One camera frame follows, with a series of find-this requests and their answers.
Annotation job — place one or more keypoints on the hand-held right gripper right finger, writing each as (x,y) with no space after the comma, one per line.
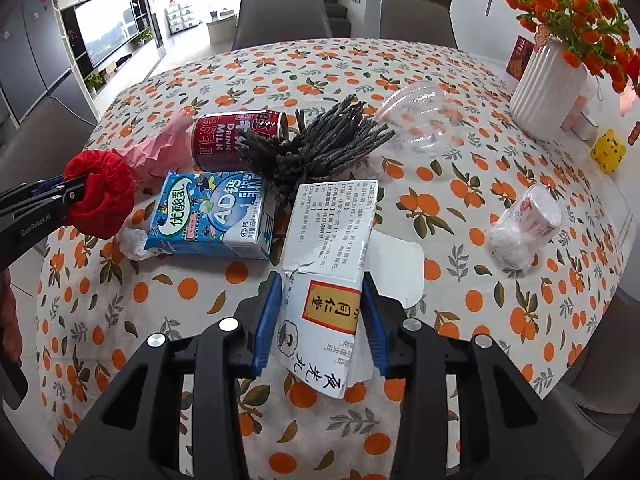
(372,330)

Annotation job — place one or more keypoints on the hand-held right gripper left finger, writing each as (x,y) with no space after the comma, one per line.
(267,320)

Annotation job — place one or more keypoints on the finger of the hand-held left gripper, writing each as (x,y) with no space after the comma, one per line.
(45,186)
(69,201)

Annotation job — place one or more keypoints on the red fabric scrunchie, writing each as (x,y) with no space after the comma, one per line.
(107,195)

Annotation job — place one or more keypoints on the white medicine box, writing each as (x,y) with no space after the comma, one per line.
(325,240)

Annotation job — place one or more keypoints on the blue milk carton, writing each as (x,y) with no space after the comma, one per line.
(210,220)

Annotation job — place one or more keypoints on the person's left hand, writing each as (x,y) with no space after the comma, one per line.
(10,320)

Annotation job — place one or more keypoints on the white crumpled plastic bag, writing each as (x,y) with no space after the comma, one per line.
(132,245)

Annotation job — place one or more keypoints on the pink plastic bag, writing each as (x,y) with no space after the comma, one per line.
(160,150)

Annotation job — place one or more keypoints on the small potted plant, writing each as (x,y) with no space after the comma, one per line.
(145,37)
(94,82)

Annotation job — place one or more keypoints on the grey refrigerator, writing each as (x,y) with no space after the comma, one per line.
(30,50)

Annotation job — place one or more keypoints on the red drink can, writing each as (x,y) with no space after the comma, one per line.
(225,140)

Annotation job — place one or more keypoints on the flat screen television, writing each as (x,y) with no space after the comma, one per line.
(107,25)

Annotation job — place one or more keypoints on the bundle of dark sticks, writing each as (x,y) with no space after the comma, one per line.
(310,145)

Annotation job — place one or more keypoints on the paper cup in plastic bag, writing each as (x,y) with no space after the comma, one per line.
(525,220)

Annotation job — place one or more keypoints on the white drawer unit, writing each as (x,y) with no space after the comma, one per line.
(182,17)

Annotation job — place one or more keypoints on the clear plastic bottle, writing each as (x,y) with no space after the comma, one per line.
(415,115)

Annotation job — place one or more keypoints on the round coffee table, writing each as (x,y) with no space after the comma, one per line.
(220,30)

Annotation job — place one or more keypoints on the orange print tablecloth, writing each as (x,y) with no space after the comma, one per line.
(350,60)

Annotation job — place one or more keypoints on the small white box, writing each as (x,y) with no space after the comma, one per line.
(586,127)

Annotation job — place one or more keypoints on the yellow tiger toy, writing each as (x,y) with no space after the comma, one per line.
(607,152)

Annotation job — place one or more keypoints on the white ribbed vase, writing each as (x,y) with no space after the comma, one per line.
(545,90)

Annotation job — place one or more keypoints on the pink container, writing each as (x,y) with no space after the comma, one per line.
(575,110)

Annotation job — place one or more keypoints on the red gift box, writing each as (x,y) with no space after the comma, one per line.
(520,57)

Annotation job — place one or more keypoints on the orange hanging ornament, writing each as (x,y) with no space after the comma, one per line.
(635,132)

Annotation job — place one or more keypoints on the orange artificial flowers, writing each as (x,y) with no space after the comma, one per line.
(575,10)

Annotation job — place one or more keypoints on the television wall unit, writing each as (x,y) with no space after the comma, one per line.
(125,67)

